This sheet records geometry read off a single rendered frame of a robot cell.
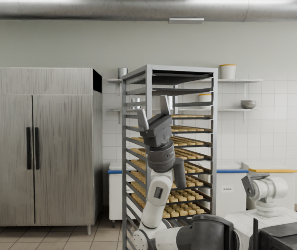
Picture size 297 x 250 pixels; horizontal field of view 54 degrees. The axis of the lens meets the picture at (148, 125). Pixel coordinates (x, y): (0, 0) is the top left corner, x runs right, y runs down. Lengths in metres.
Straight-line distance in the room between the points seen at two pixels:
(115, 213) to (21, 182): 1.22
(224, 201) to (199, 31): 2.47
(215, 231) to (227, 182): 3.12
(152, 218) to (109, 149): 3.43
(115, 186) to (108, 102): 1.29
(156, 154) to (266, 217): 0.40
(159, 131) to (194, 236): 0.31
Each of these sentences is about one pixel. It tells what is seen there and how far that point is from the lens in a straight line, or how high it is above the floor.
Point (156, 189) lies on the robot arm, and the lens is 0.91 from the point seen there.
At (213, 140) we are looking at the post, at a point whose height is 1.35.
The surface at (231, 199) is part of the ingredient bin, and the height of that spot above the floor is 0.39.
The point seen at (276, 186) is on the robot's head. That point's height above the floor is 1.32.
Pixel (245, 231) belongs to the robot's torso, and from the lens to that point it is 0.91.
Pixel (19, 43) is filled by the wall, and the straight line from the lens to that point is 4.80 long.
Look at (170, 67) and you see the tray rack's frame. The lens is 1.79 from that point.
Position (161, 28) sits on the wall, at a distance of 4.52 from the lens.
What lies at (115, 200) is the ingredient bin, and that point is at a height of 0.39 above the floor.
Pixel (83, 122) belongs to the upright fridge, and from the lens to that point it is 3.50.
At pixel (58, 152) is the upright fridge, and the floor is 1.05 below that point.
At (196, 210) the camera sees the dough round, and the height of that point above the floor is 0.88.
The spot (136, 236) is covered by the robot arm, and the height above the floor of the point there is 1.11.
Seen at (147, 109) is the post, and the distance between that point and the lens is 1.72.
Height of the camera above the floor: 1.55
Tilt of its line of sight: 3 degrees down
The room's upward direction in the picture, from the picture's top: straight up
